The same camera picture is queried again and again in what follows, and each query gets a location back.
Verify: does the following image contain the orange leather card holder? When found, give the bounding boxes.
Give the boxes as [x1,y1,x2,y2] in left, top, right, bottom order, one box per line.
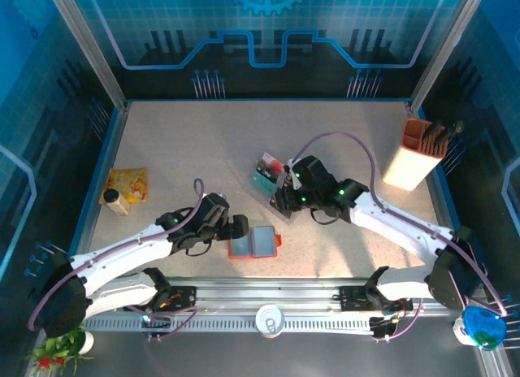
[227,225,284,260]

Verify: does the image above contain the beige bottle with black cap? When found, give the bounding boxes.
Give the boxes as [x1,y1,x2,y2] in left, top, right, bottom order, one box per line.
[102,188,132,216]

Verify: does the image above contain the white red april card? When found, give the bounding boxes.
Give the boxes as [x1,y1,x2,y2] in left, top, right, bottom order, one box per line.
[262,151,284,175]

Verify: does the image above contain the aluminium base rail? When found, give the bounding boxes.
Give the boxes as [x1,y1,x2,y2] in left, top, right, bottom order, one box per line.
[164,275,488,315]

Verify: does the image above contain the yellow snack packet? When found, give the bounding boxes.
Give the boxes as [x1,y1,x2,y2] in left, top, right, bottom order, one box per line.
[99,167,150,206]

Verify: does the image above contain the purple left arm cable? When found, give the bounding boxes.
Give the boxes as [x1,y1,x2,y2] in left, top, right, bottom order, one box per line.
[27,178,204,342]

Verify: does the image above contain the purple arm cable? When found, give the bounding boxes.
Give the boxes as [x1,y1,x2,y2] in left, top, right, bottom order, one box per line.
[292,131,509,345]
[27,178,204,342]

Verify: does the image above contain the black handled knife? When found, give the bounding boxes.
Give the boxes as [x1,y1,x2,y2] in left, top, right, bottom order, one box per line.
[421,122,446,153]
[434,119,466,149]

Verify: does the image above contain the clear acrylic card stand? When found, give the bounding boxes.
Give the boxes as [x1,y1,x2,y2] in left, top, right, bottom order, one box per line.
[249,150,304,226]

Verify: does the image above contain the slotted grey cable duct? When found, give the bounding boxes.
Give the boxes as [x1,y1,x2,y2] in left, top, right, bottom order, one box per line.
[80,316,377,334]

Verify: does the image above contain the white knife block orange top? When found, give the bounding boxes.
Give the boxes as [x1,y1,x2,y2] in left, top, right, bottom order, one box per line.
[381,117,449,191]

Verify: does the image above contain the potted plant red flowers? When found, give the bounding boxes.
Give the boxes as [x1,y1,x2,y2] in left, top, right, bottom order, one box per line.
[26,327,95,376]

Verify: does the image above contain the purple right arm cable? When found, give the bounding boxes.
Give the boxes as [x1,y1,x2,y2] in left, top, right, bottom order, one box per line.
[292,131,509,345]

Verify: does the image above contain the green card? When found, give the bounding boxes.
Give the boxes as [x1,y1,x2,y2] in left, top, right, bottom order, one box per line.
[250,167,278,193]

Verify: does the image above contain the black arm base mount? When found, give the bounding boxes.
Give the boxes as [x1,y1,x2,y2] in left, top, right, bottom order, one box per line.
[338,285,414,313]
[123,285,199,313]

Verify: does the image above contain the blue and white device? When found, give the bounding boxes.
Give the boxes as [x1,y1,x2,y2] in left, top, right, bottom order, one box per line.
[453,305,509,351]

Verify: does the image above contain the white paper cup with lid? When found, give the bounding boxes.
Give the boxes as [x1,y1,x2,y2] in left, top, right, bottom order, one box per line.
[254,304,285,338]

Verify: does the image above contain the aluminium frame post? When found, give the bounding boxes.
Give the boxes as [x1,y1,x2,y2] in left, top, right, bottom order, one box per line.
[408,0,492,113]
[43,0,132,113]

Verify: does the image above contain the black Vip card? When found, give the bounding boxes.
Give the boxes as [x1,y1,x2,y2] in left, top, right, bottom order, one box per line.
[255,159,282,180]

